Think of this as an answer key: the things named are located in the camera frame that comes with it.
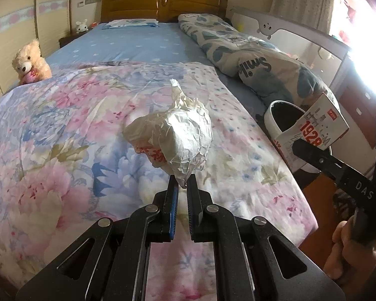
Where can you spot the dark wooden nightstand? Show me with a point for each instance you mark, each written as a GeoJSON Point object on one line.
{"type": "Point", "coordinates": [69, 40]}

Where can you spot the beige teddy bear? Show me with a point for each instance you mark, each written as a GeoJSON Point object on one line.
{"type": "Point", "coordinates": [29, 62]}

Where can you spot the wooden headboard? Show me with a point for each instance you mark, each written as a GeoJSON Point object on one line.
{"type": "Point", "coordinates": [144, 4]}

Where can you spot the beige curtain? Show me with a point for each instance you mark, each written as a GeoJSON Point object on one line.
{"type": "Point", "coordinates": [300, 0]}

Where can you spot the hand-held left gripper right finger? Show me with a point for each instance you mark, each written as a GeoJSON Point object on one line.
{"type": "Point", "coordinates": [192, 216]}

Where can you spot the white paper wrapper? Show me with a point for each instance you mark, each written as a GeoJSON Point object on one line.
{"type": "Point", "coordinates": [175, 131]}

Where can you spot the wooden cabinet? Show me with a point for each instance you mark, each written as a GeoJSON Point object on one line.
{"type": "Point", "coordinates": [360, 100]}

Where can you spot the white bed rail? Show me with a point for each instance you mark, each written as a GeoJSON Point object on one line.
{"type": "Point", "coordinates": [285, 25]}

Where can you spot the person's right hand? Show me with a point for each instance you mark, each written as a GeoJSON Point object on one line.
{"type": "Point", "coordinates": [347, 257]}

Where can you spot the white trash bin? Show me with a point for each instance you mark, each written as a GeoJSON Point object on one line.
{"type": "Point", "coordinates": [277, 120]}

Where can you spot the white rabbit toy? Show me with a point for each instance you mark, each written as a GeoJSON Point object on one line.
{"type": "Point", "coordinates": [82, 26]}

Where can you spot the cream sliding wardrobe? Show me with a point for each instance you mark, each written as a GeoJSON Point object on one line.
{"type": "Point", "coordinates": [15, 15]}

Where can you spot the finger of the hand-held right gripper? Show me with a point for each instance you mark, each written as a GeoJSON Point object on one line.
{"type": "Point", "coordinates": [313, 158]}

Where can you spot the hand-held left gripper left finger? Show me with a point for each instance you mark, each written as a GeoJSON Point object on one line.
{"type": "Point", "coordinates": [174, 216]}

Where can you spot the red white paper box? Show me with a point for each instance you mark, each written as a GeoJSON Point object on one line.
{"type": "Point", "coordinates": [319, 122]}

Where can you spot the blue white printed quilt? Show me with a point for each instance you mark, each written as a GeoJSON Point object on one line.
{"type": "Point", "coordinates": [238, 50]}

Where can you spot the blue white pillow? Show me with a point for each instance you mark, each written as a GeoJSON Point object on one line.
{"type": "Point", "coordinates": [128, 24]}

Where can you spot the bed with blue sheet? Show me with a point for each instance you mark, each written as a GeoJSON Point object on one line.
{"type": "Point", "coordinates": [128, 45]}

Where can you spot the pink floral blanket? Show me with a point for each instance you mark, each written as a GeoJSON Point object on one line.
{"type": "Point", "coordinates": [65, 131]}

